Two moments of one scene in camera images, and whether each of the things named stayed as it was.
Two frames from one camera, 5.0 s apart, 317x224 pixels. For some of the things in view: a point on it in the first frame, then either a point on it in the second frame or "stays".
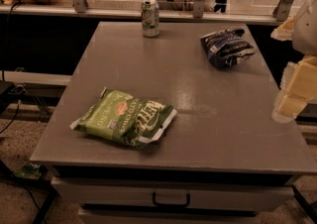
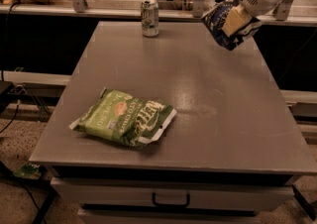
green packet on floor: [30, 170] stays
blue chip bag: [226, 47] -> [213, 22]
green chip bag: [124, 118] stays
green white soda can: [150, 10] stays
